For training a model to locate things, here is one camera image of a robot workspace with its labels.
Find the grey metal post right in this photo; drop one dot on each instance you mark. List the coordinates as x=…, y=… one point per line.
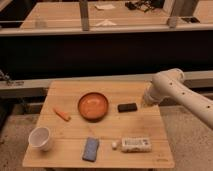
x=177, y=6

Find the blue sponge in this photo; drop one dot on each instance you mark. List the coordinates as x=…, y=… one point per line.
x=90, y=149

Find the black eraser block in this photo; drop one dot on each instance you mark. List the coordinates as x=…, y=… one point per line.
x=129, y=107

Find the white paper sheet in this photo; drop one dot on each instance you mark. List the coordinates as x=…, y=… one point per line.
x=105, y=7

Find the white patterned box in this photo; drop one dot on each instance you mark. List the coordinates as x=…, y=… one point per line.
x=136, y=144

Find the grey metal post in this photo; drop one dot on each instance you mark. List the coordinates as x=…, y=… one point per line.
x=83, y=4
x=177, y=6

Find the orange round bowl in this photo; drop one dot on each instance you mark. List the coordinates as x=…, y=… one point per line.
x=93, y=106

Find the white paper cup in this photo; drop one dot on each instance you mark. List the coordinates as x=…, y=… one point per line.
x=40, y=138

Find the orange carrot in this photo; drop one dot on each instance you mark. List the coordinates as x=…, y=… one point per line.
x=61, y=114

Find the black flat device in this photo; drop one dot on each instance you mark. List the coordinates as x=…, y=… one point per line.
x=190, y=19

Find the folded white paper plane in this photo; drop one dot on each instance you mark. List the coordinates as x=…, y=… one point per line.
x=106, y=22

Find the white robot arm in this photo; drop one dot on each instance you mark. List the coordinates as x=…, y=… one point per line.
x=169, y=83

